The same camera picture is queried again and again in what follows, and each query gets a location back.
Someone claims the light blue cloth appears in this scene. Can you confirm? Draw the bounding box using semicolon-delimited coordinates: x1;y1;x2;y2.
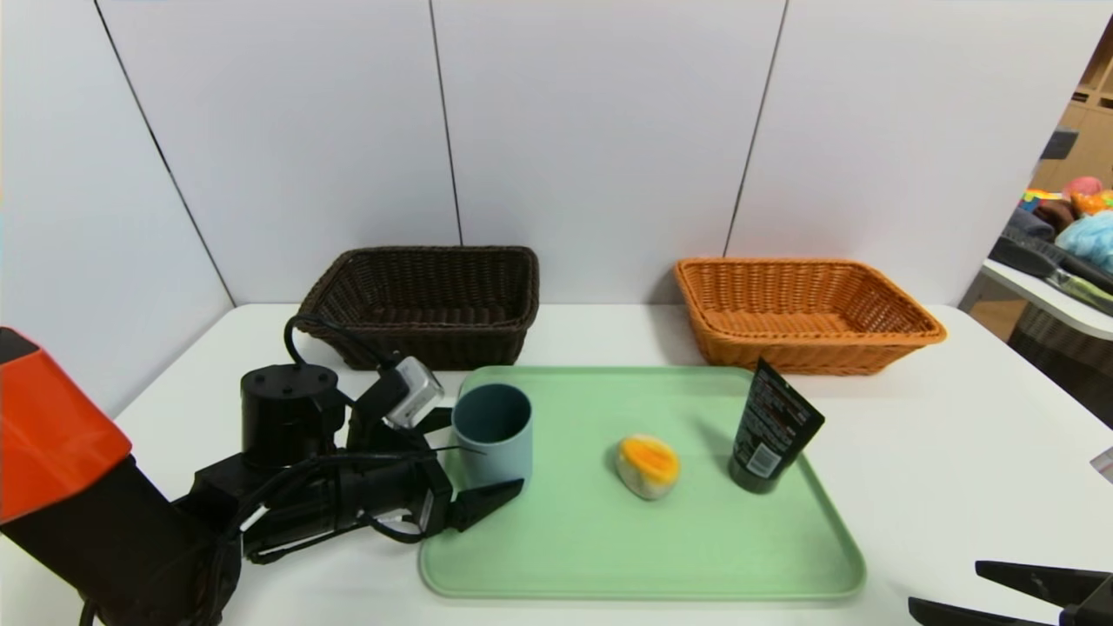
1055;211;1113;275

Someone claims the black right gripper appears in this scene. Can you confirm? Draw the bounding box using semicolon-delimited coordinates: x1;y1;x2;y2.
907;559;1113;626

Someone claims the black squeeze tube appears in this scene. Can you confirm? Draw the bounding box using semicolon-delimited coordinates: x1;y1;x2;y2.
729;357;825;495

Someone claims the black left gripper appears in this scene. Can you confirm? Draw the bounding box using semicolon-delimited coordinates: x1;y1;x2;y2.
336;406;525;537

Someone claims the blue-grey plastic cup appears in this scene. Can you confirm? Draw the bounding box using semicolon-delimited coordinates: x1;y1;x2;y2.
451;383;533;489

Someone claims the black flat object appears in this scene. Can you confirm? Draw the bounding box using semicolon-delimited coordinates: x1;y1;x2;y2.
990;236;1113;296

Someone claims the orange wicker basket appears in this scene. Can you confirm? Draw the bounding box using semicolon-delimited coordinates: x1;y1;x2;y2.
675;257;948;376

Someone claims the toy egg orange yolk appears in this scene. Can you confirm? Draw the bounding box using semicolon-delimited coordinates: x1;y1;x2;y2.
616;435;681;501

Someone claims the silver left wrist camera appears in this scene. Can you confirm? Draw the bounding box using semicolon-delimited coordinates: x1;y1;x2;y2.
385;356;444;430

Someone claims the black left camera cable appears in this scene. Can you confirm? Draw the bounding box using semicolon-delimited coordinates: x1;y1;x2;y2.
284;313;401;370

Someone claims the light green plastic tray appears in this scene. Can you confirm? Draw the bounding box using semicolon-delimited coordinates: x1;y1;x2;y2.
419;365;867;601

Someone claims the dark brown plush toy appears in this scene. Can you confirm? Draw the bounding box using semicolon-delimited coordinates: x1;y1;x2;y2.
1033;200;1079;231

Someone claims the dark brown wicker basket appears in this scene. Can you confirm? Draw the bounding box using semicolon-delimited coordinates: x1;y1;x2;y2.
296;246;540;371

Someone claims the wooden shelf unit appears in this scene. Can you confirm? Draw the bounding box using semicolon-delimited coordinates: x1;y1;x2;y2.
1030;17;1113;192

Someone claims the white side table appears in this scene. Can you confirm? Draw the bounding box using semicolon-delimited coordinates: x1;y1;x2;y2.
981;258;1113;342

